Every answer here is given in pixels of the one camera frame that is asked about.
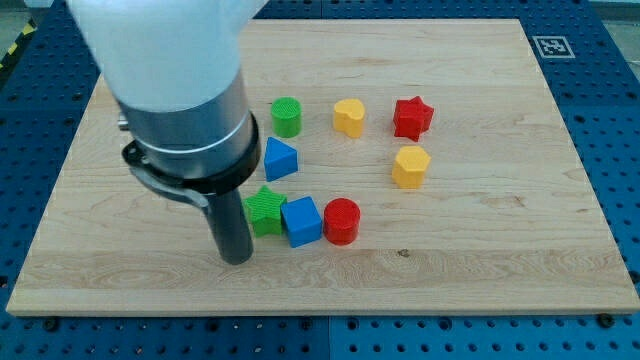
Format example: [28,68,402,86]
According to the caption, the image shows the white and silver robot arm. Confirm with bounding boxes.
[67,0,266,179]

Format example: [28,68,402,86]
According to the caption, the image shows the blue cube block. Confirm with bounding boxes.
[281,196,322,248]

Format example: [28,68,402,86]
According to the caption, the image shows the red cylinder block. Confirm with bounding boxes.
[323,198,361,246]

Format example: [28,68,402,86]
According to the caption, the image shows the blue triangle block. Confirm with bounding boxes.
[263,137,298,182]

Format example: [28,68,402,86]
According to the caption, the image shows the green star block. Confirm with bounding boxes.
[243,185,287,237]

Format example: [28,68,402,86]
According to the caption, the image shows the yellow heart block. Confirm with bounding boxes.
[333,98,366,138]

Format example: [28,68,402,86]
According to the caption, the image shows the green cylinder block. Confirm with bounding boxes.
[271,97,302,138]

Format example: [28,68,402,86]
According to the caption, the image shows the wooden board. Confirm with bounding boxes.
[7,19,639,317]

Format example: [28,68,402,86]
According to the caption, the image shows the yellow hexagon block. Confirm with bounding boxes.
[391,146,431,189]

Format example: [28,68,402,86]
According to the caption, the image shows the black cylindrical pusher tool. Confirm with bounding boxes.
[122,113,261,265]

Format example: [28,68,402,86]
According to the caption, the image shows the red star block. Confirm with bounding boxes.
[393,96,435,142]

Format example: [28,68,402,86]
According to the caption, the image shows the white fiducial marker tag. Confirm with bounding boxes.
[532,35,575,59]

